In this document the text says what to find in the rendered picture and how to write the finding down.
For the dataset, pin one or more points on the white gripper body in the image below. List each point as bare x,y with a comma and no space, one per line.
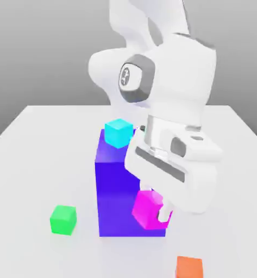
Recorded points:
197,186

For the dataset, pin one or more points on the small green cube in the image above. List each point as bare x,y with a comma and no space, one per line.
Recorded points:
63,220

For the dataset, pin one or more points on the small orange cube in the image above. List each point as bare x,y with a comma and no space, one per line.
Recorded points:
189,268

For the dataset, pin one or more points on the large blue box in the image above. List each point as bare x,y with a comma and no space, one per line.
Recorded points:
115,195

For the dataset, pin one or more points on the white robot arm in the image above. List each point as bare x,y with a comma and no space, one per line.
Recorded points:
180,82

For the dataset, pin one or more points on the small cyan cube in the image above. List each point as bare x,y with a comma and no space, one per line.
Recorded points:
118,134

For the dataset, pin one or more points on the small magenta cube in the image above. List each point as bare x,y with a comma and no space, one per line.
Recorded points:
145,208

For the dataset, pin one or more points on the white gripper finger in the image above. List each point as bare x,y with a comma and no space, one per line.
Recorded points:
165,216
146,187

